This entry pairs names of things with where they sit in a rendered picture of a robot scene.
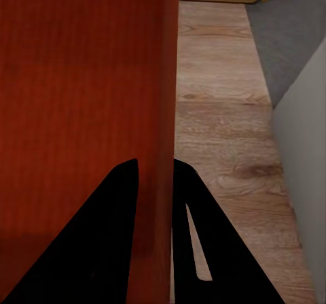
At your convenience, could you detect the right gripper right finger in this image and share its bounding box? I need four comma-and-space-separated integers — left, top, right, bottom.
172, 159, 285, 304

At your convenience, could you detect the storage box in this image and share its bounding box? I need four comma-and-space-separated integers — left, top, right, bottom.
0, 0, 179, 304

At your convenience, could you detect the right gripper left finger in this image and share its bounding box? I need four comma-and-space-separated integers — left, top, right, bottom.
1, 158, 139, 304

